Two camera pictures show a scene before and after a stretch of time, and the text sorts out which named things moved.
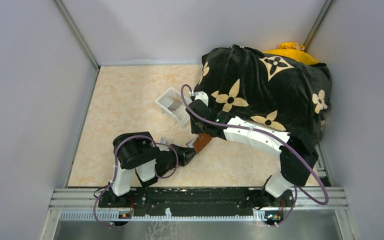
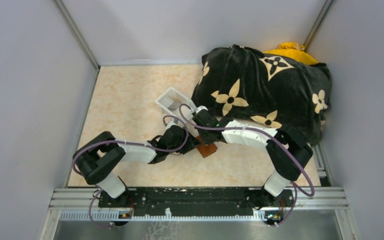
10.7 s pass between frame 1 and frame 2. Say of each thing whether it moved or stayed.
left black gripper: moved
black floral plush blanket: stayed
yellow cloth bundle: stayed
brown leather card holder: moved
